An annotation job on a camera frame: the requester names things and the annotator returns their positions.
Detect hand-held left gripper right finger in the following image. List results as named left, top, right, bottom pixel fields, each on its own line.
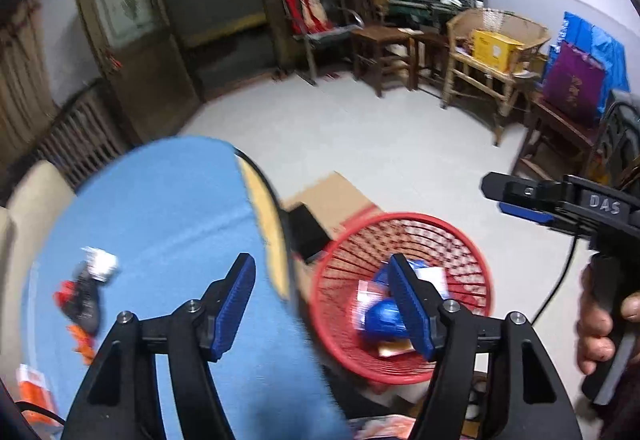
left=387, top=254, right=583, bottom=440

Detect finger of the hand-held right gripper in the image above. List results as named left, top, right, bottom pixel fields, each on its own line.
left=481, top=172, right=566, bottom=213
left=499, top=201, right=556, bottom=225

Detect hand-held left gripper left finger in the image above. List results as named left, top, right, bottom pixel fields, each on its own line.
left=60, top=252, right=257, bottom=440

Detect blue plastic bag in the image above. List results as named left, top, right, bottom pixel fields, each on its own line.
left=362, top=297, right=408, bottom=343

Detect red plastic basket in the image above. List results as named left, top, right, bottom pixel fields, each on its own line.
left=310, top=212, right=496, bottom=386

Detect black plastic bag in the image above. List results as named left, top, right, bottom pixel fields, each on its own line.
left=60, top=262, right=103, bottom=336

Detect small orange wrapper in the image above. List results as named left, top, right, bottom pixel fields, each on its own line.
left=67, top=324, right=96, bottom=363

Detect red plastic bag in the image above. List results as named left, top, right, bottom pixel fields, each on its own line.
left=54, top=281, right=76, bottom=308

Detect person's right hand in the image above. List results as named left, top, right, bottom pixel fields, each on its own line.
left=576, top=267, right=640, bottom=376

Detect dark wooden chair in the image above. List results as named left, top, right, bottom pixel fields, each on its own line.
left=510, top=90, right=608, bottom=191

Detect flat black object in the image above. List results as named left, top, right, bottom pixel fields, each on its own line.
left=285, top=202, right=328, bottom=265

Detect round table, blue cloth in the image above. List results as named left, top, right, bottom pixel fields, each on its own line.
left=20, top=136, right=351, bottom=440

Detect purple bag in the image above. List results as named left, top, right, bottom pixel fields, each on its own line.
left=542, top=42, right=608, bottom=125

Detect pink printed cloth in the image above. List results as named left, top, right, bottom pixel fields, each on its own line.
left=350, top=414, right=416, bottom=440

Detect large brown cardboard box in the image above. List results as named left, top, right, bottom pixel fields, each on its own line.
left=280, top=172, right=381, bottom=265

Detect wicker armchair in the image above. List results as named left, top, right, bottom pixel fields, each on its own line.
left=440, top=8, right=553, bottom=145

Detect yellow cardboard box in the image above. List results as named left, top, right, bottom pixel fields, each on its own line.
left=470, top=30, right=526, bottom=73

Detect blue plastic sheet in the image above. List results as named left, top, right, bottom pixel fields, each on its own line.
left=547, top=11, right=631, bottom=115

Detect wooden stool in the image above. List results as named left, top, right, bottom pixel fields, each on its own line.
left=410, top=32, right=451, bottom=90
left=350, top=26, right=426, bottom=99

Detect cluttered desk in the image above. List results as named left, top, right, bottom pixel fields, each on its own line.
left=387, top=0, right=488, bottom=28

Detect orange and white box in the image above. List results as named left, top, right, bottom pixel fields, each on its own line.
left=15, top=364, right=53, bottom=421

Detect wooden crib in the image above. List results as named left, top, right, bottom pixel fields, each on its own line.
left=10, top=80, right=131, bottom=191

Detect cream leather sofa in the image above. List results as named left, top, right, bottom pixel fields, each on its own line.
left=0, top=160, right=78, bottom=351

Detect open wooden glass door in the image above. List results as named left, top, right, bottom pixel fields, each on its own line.
left=70, top=0, right=201, bottom=141

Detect red cloth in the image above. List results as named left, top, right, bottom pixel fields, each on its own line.
left=280, top=0, right=333, bottom=35

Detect beige curtains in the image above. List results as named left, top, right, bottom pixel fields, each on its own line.
left=0, top=0, right=58, bottom=155

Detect black cable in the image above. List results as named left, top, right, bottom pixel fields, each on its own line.
left=530, top=235, right=581, bottom=325
left=12, top=399, right=66, bottom=427

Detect metal frame chair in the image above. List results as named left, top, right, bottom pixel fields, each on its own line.
left=280, top=0, right=366, bottom=85

